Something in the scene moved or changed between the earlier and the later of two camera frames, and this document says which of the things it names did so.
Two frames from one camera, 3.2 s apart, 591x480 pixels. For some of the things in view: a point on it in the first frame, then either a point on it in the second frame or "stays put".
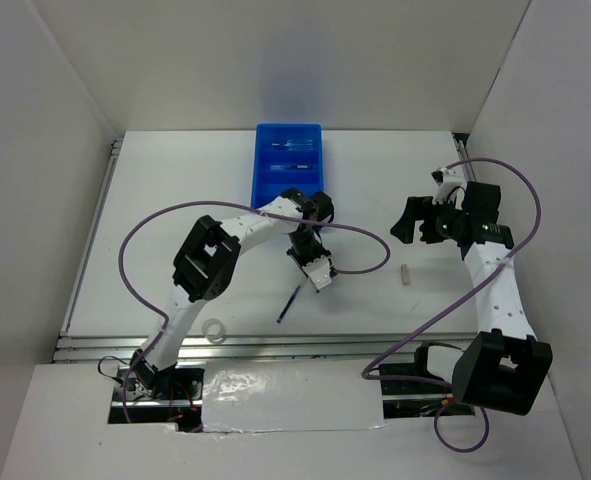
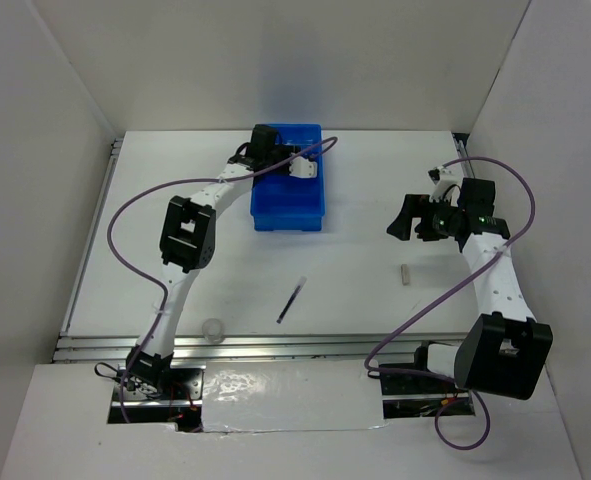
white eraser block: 405,274 stays put
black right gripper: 419,208 stays put
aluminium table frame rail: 89,347 stays put
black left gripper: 320,251 -> 287,150
